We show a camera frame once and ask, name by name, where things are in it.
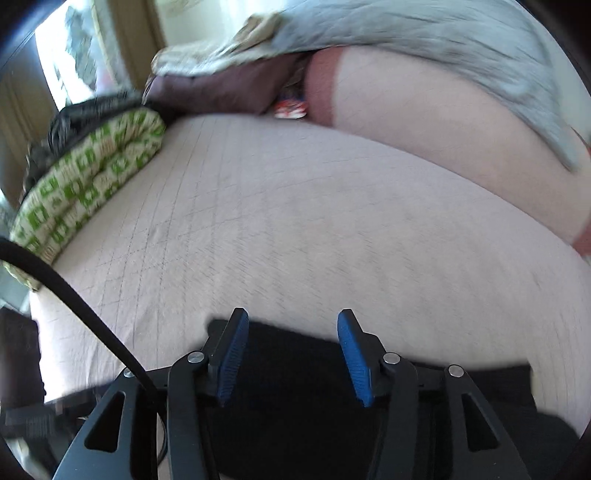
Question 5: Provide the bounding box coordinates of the black sweatpants white lettering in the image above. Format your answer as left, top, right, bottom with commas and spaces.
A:
202, 321, 579, 479

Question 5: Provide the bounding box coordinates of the green patterned cloth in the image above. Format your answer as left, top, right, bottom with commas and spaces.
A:
9, 107, 165, 265

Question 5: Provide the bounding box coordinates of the pink quilted bolster pillow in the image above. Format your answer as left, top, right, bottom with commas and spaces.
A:
304, 46, 590, 256

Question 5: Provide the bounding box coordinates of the dark grey garment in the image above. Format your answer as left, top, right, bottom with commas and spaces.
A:
20, 89, 142, 201

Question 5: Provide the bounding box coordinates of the red patterned small item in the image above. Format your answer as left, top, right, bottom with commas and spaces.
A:
273, 92, 308, 120

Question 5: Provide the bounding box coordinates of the dark maroon garment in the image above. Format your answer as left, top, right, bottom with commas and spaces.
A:
143, 53, 308, 115

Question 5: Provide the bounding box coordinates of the grey quilted blanket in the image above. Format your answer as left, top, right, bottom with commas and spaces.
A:
270, 0, 580, 171

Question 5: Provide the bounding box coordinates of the beige crumpled cloth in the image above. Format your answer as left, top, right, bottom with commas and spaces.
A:
151, 12, 283, 77

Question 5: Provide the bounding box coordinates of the black cable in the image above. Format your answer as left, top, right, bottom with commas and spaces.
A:
0, 237, 164, 398

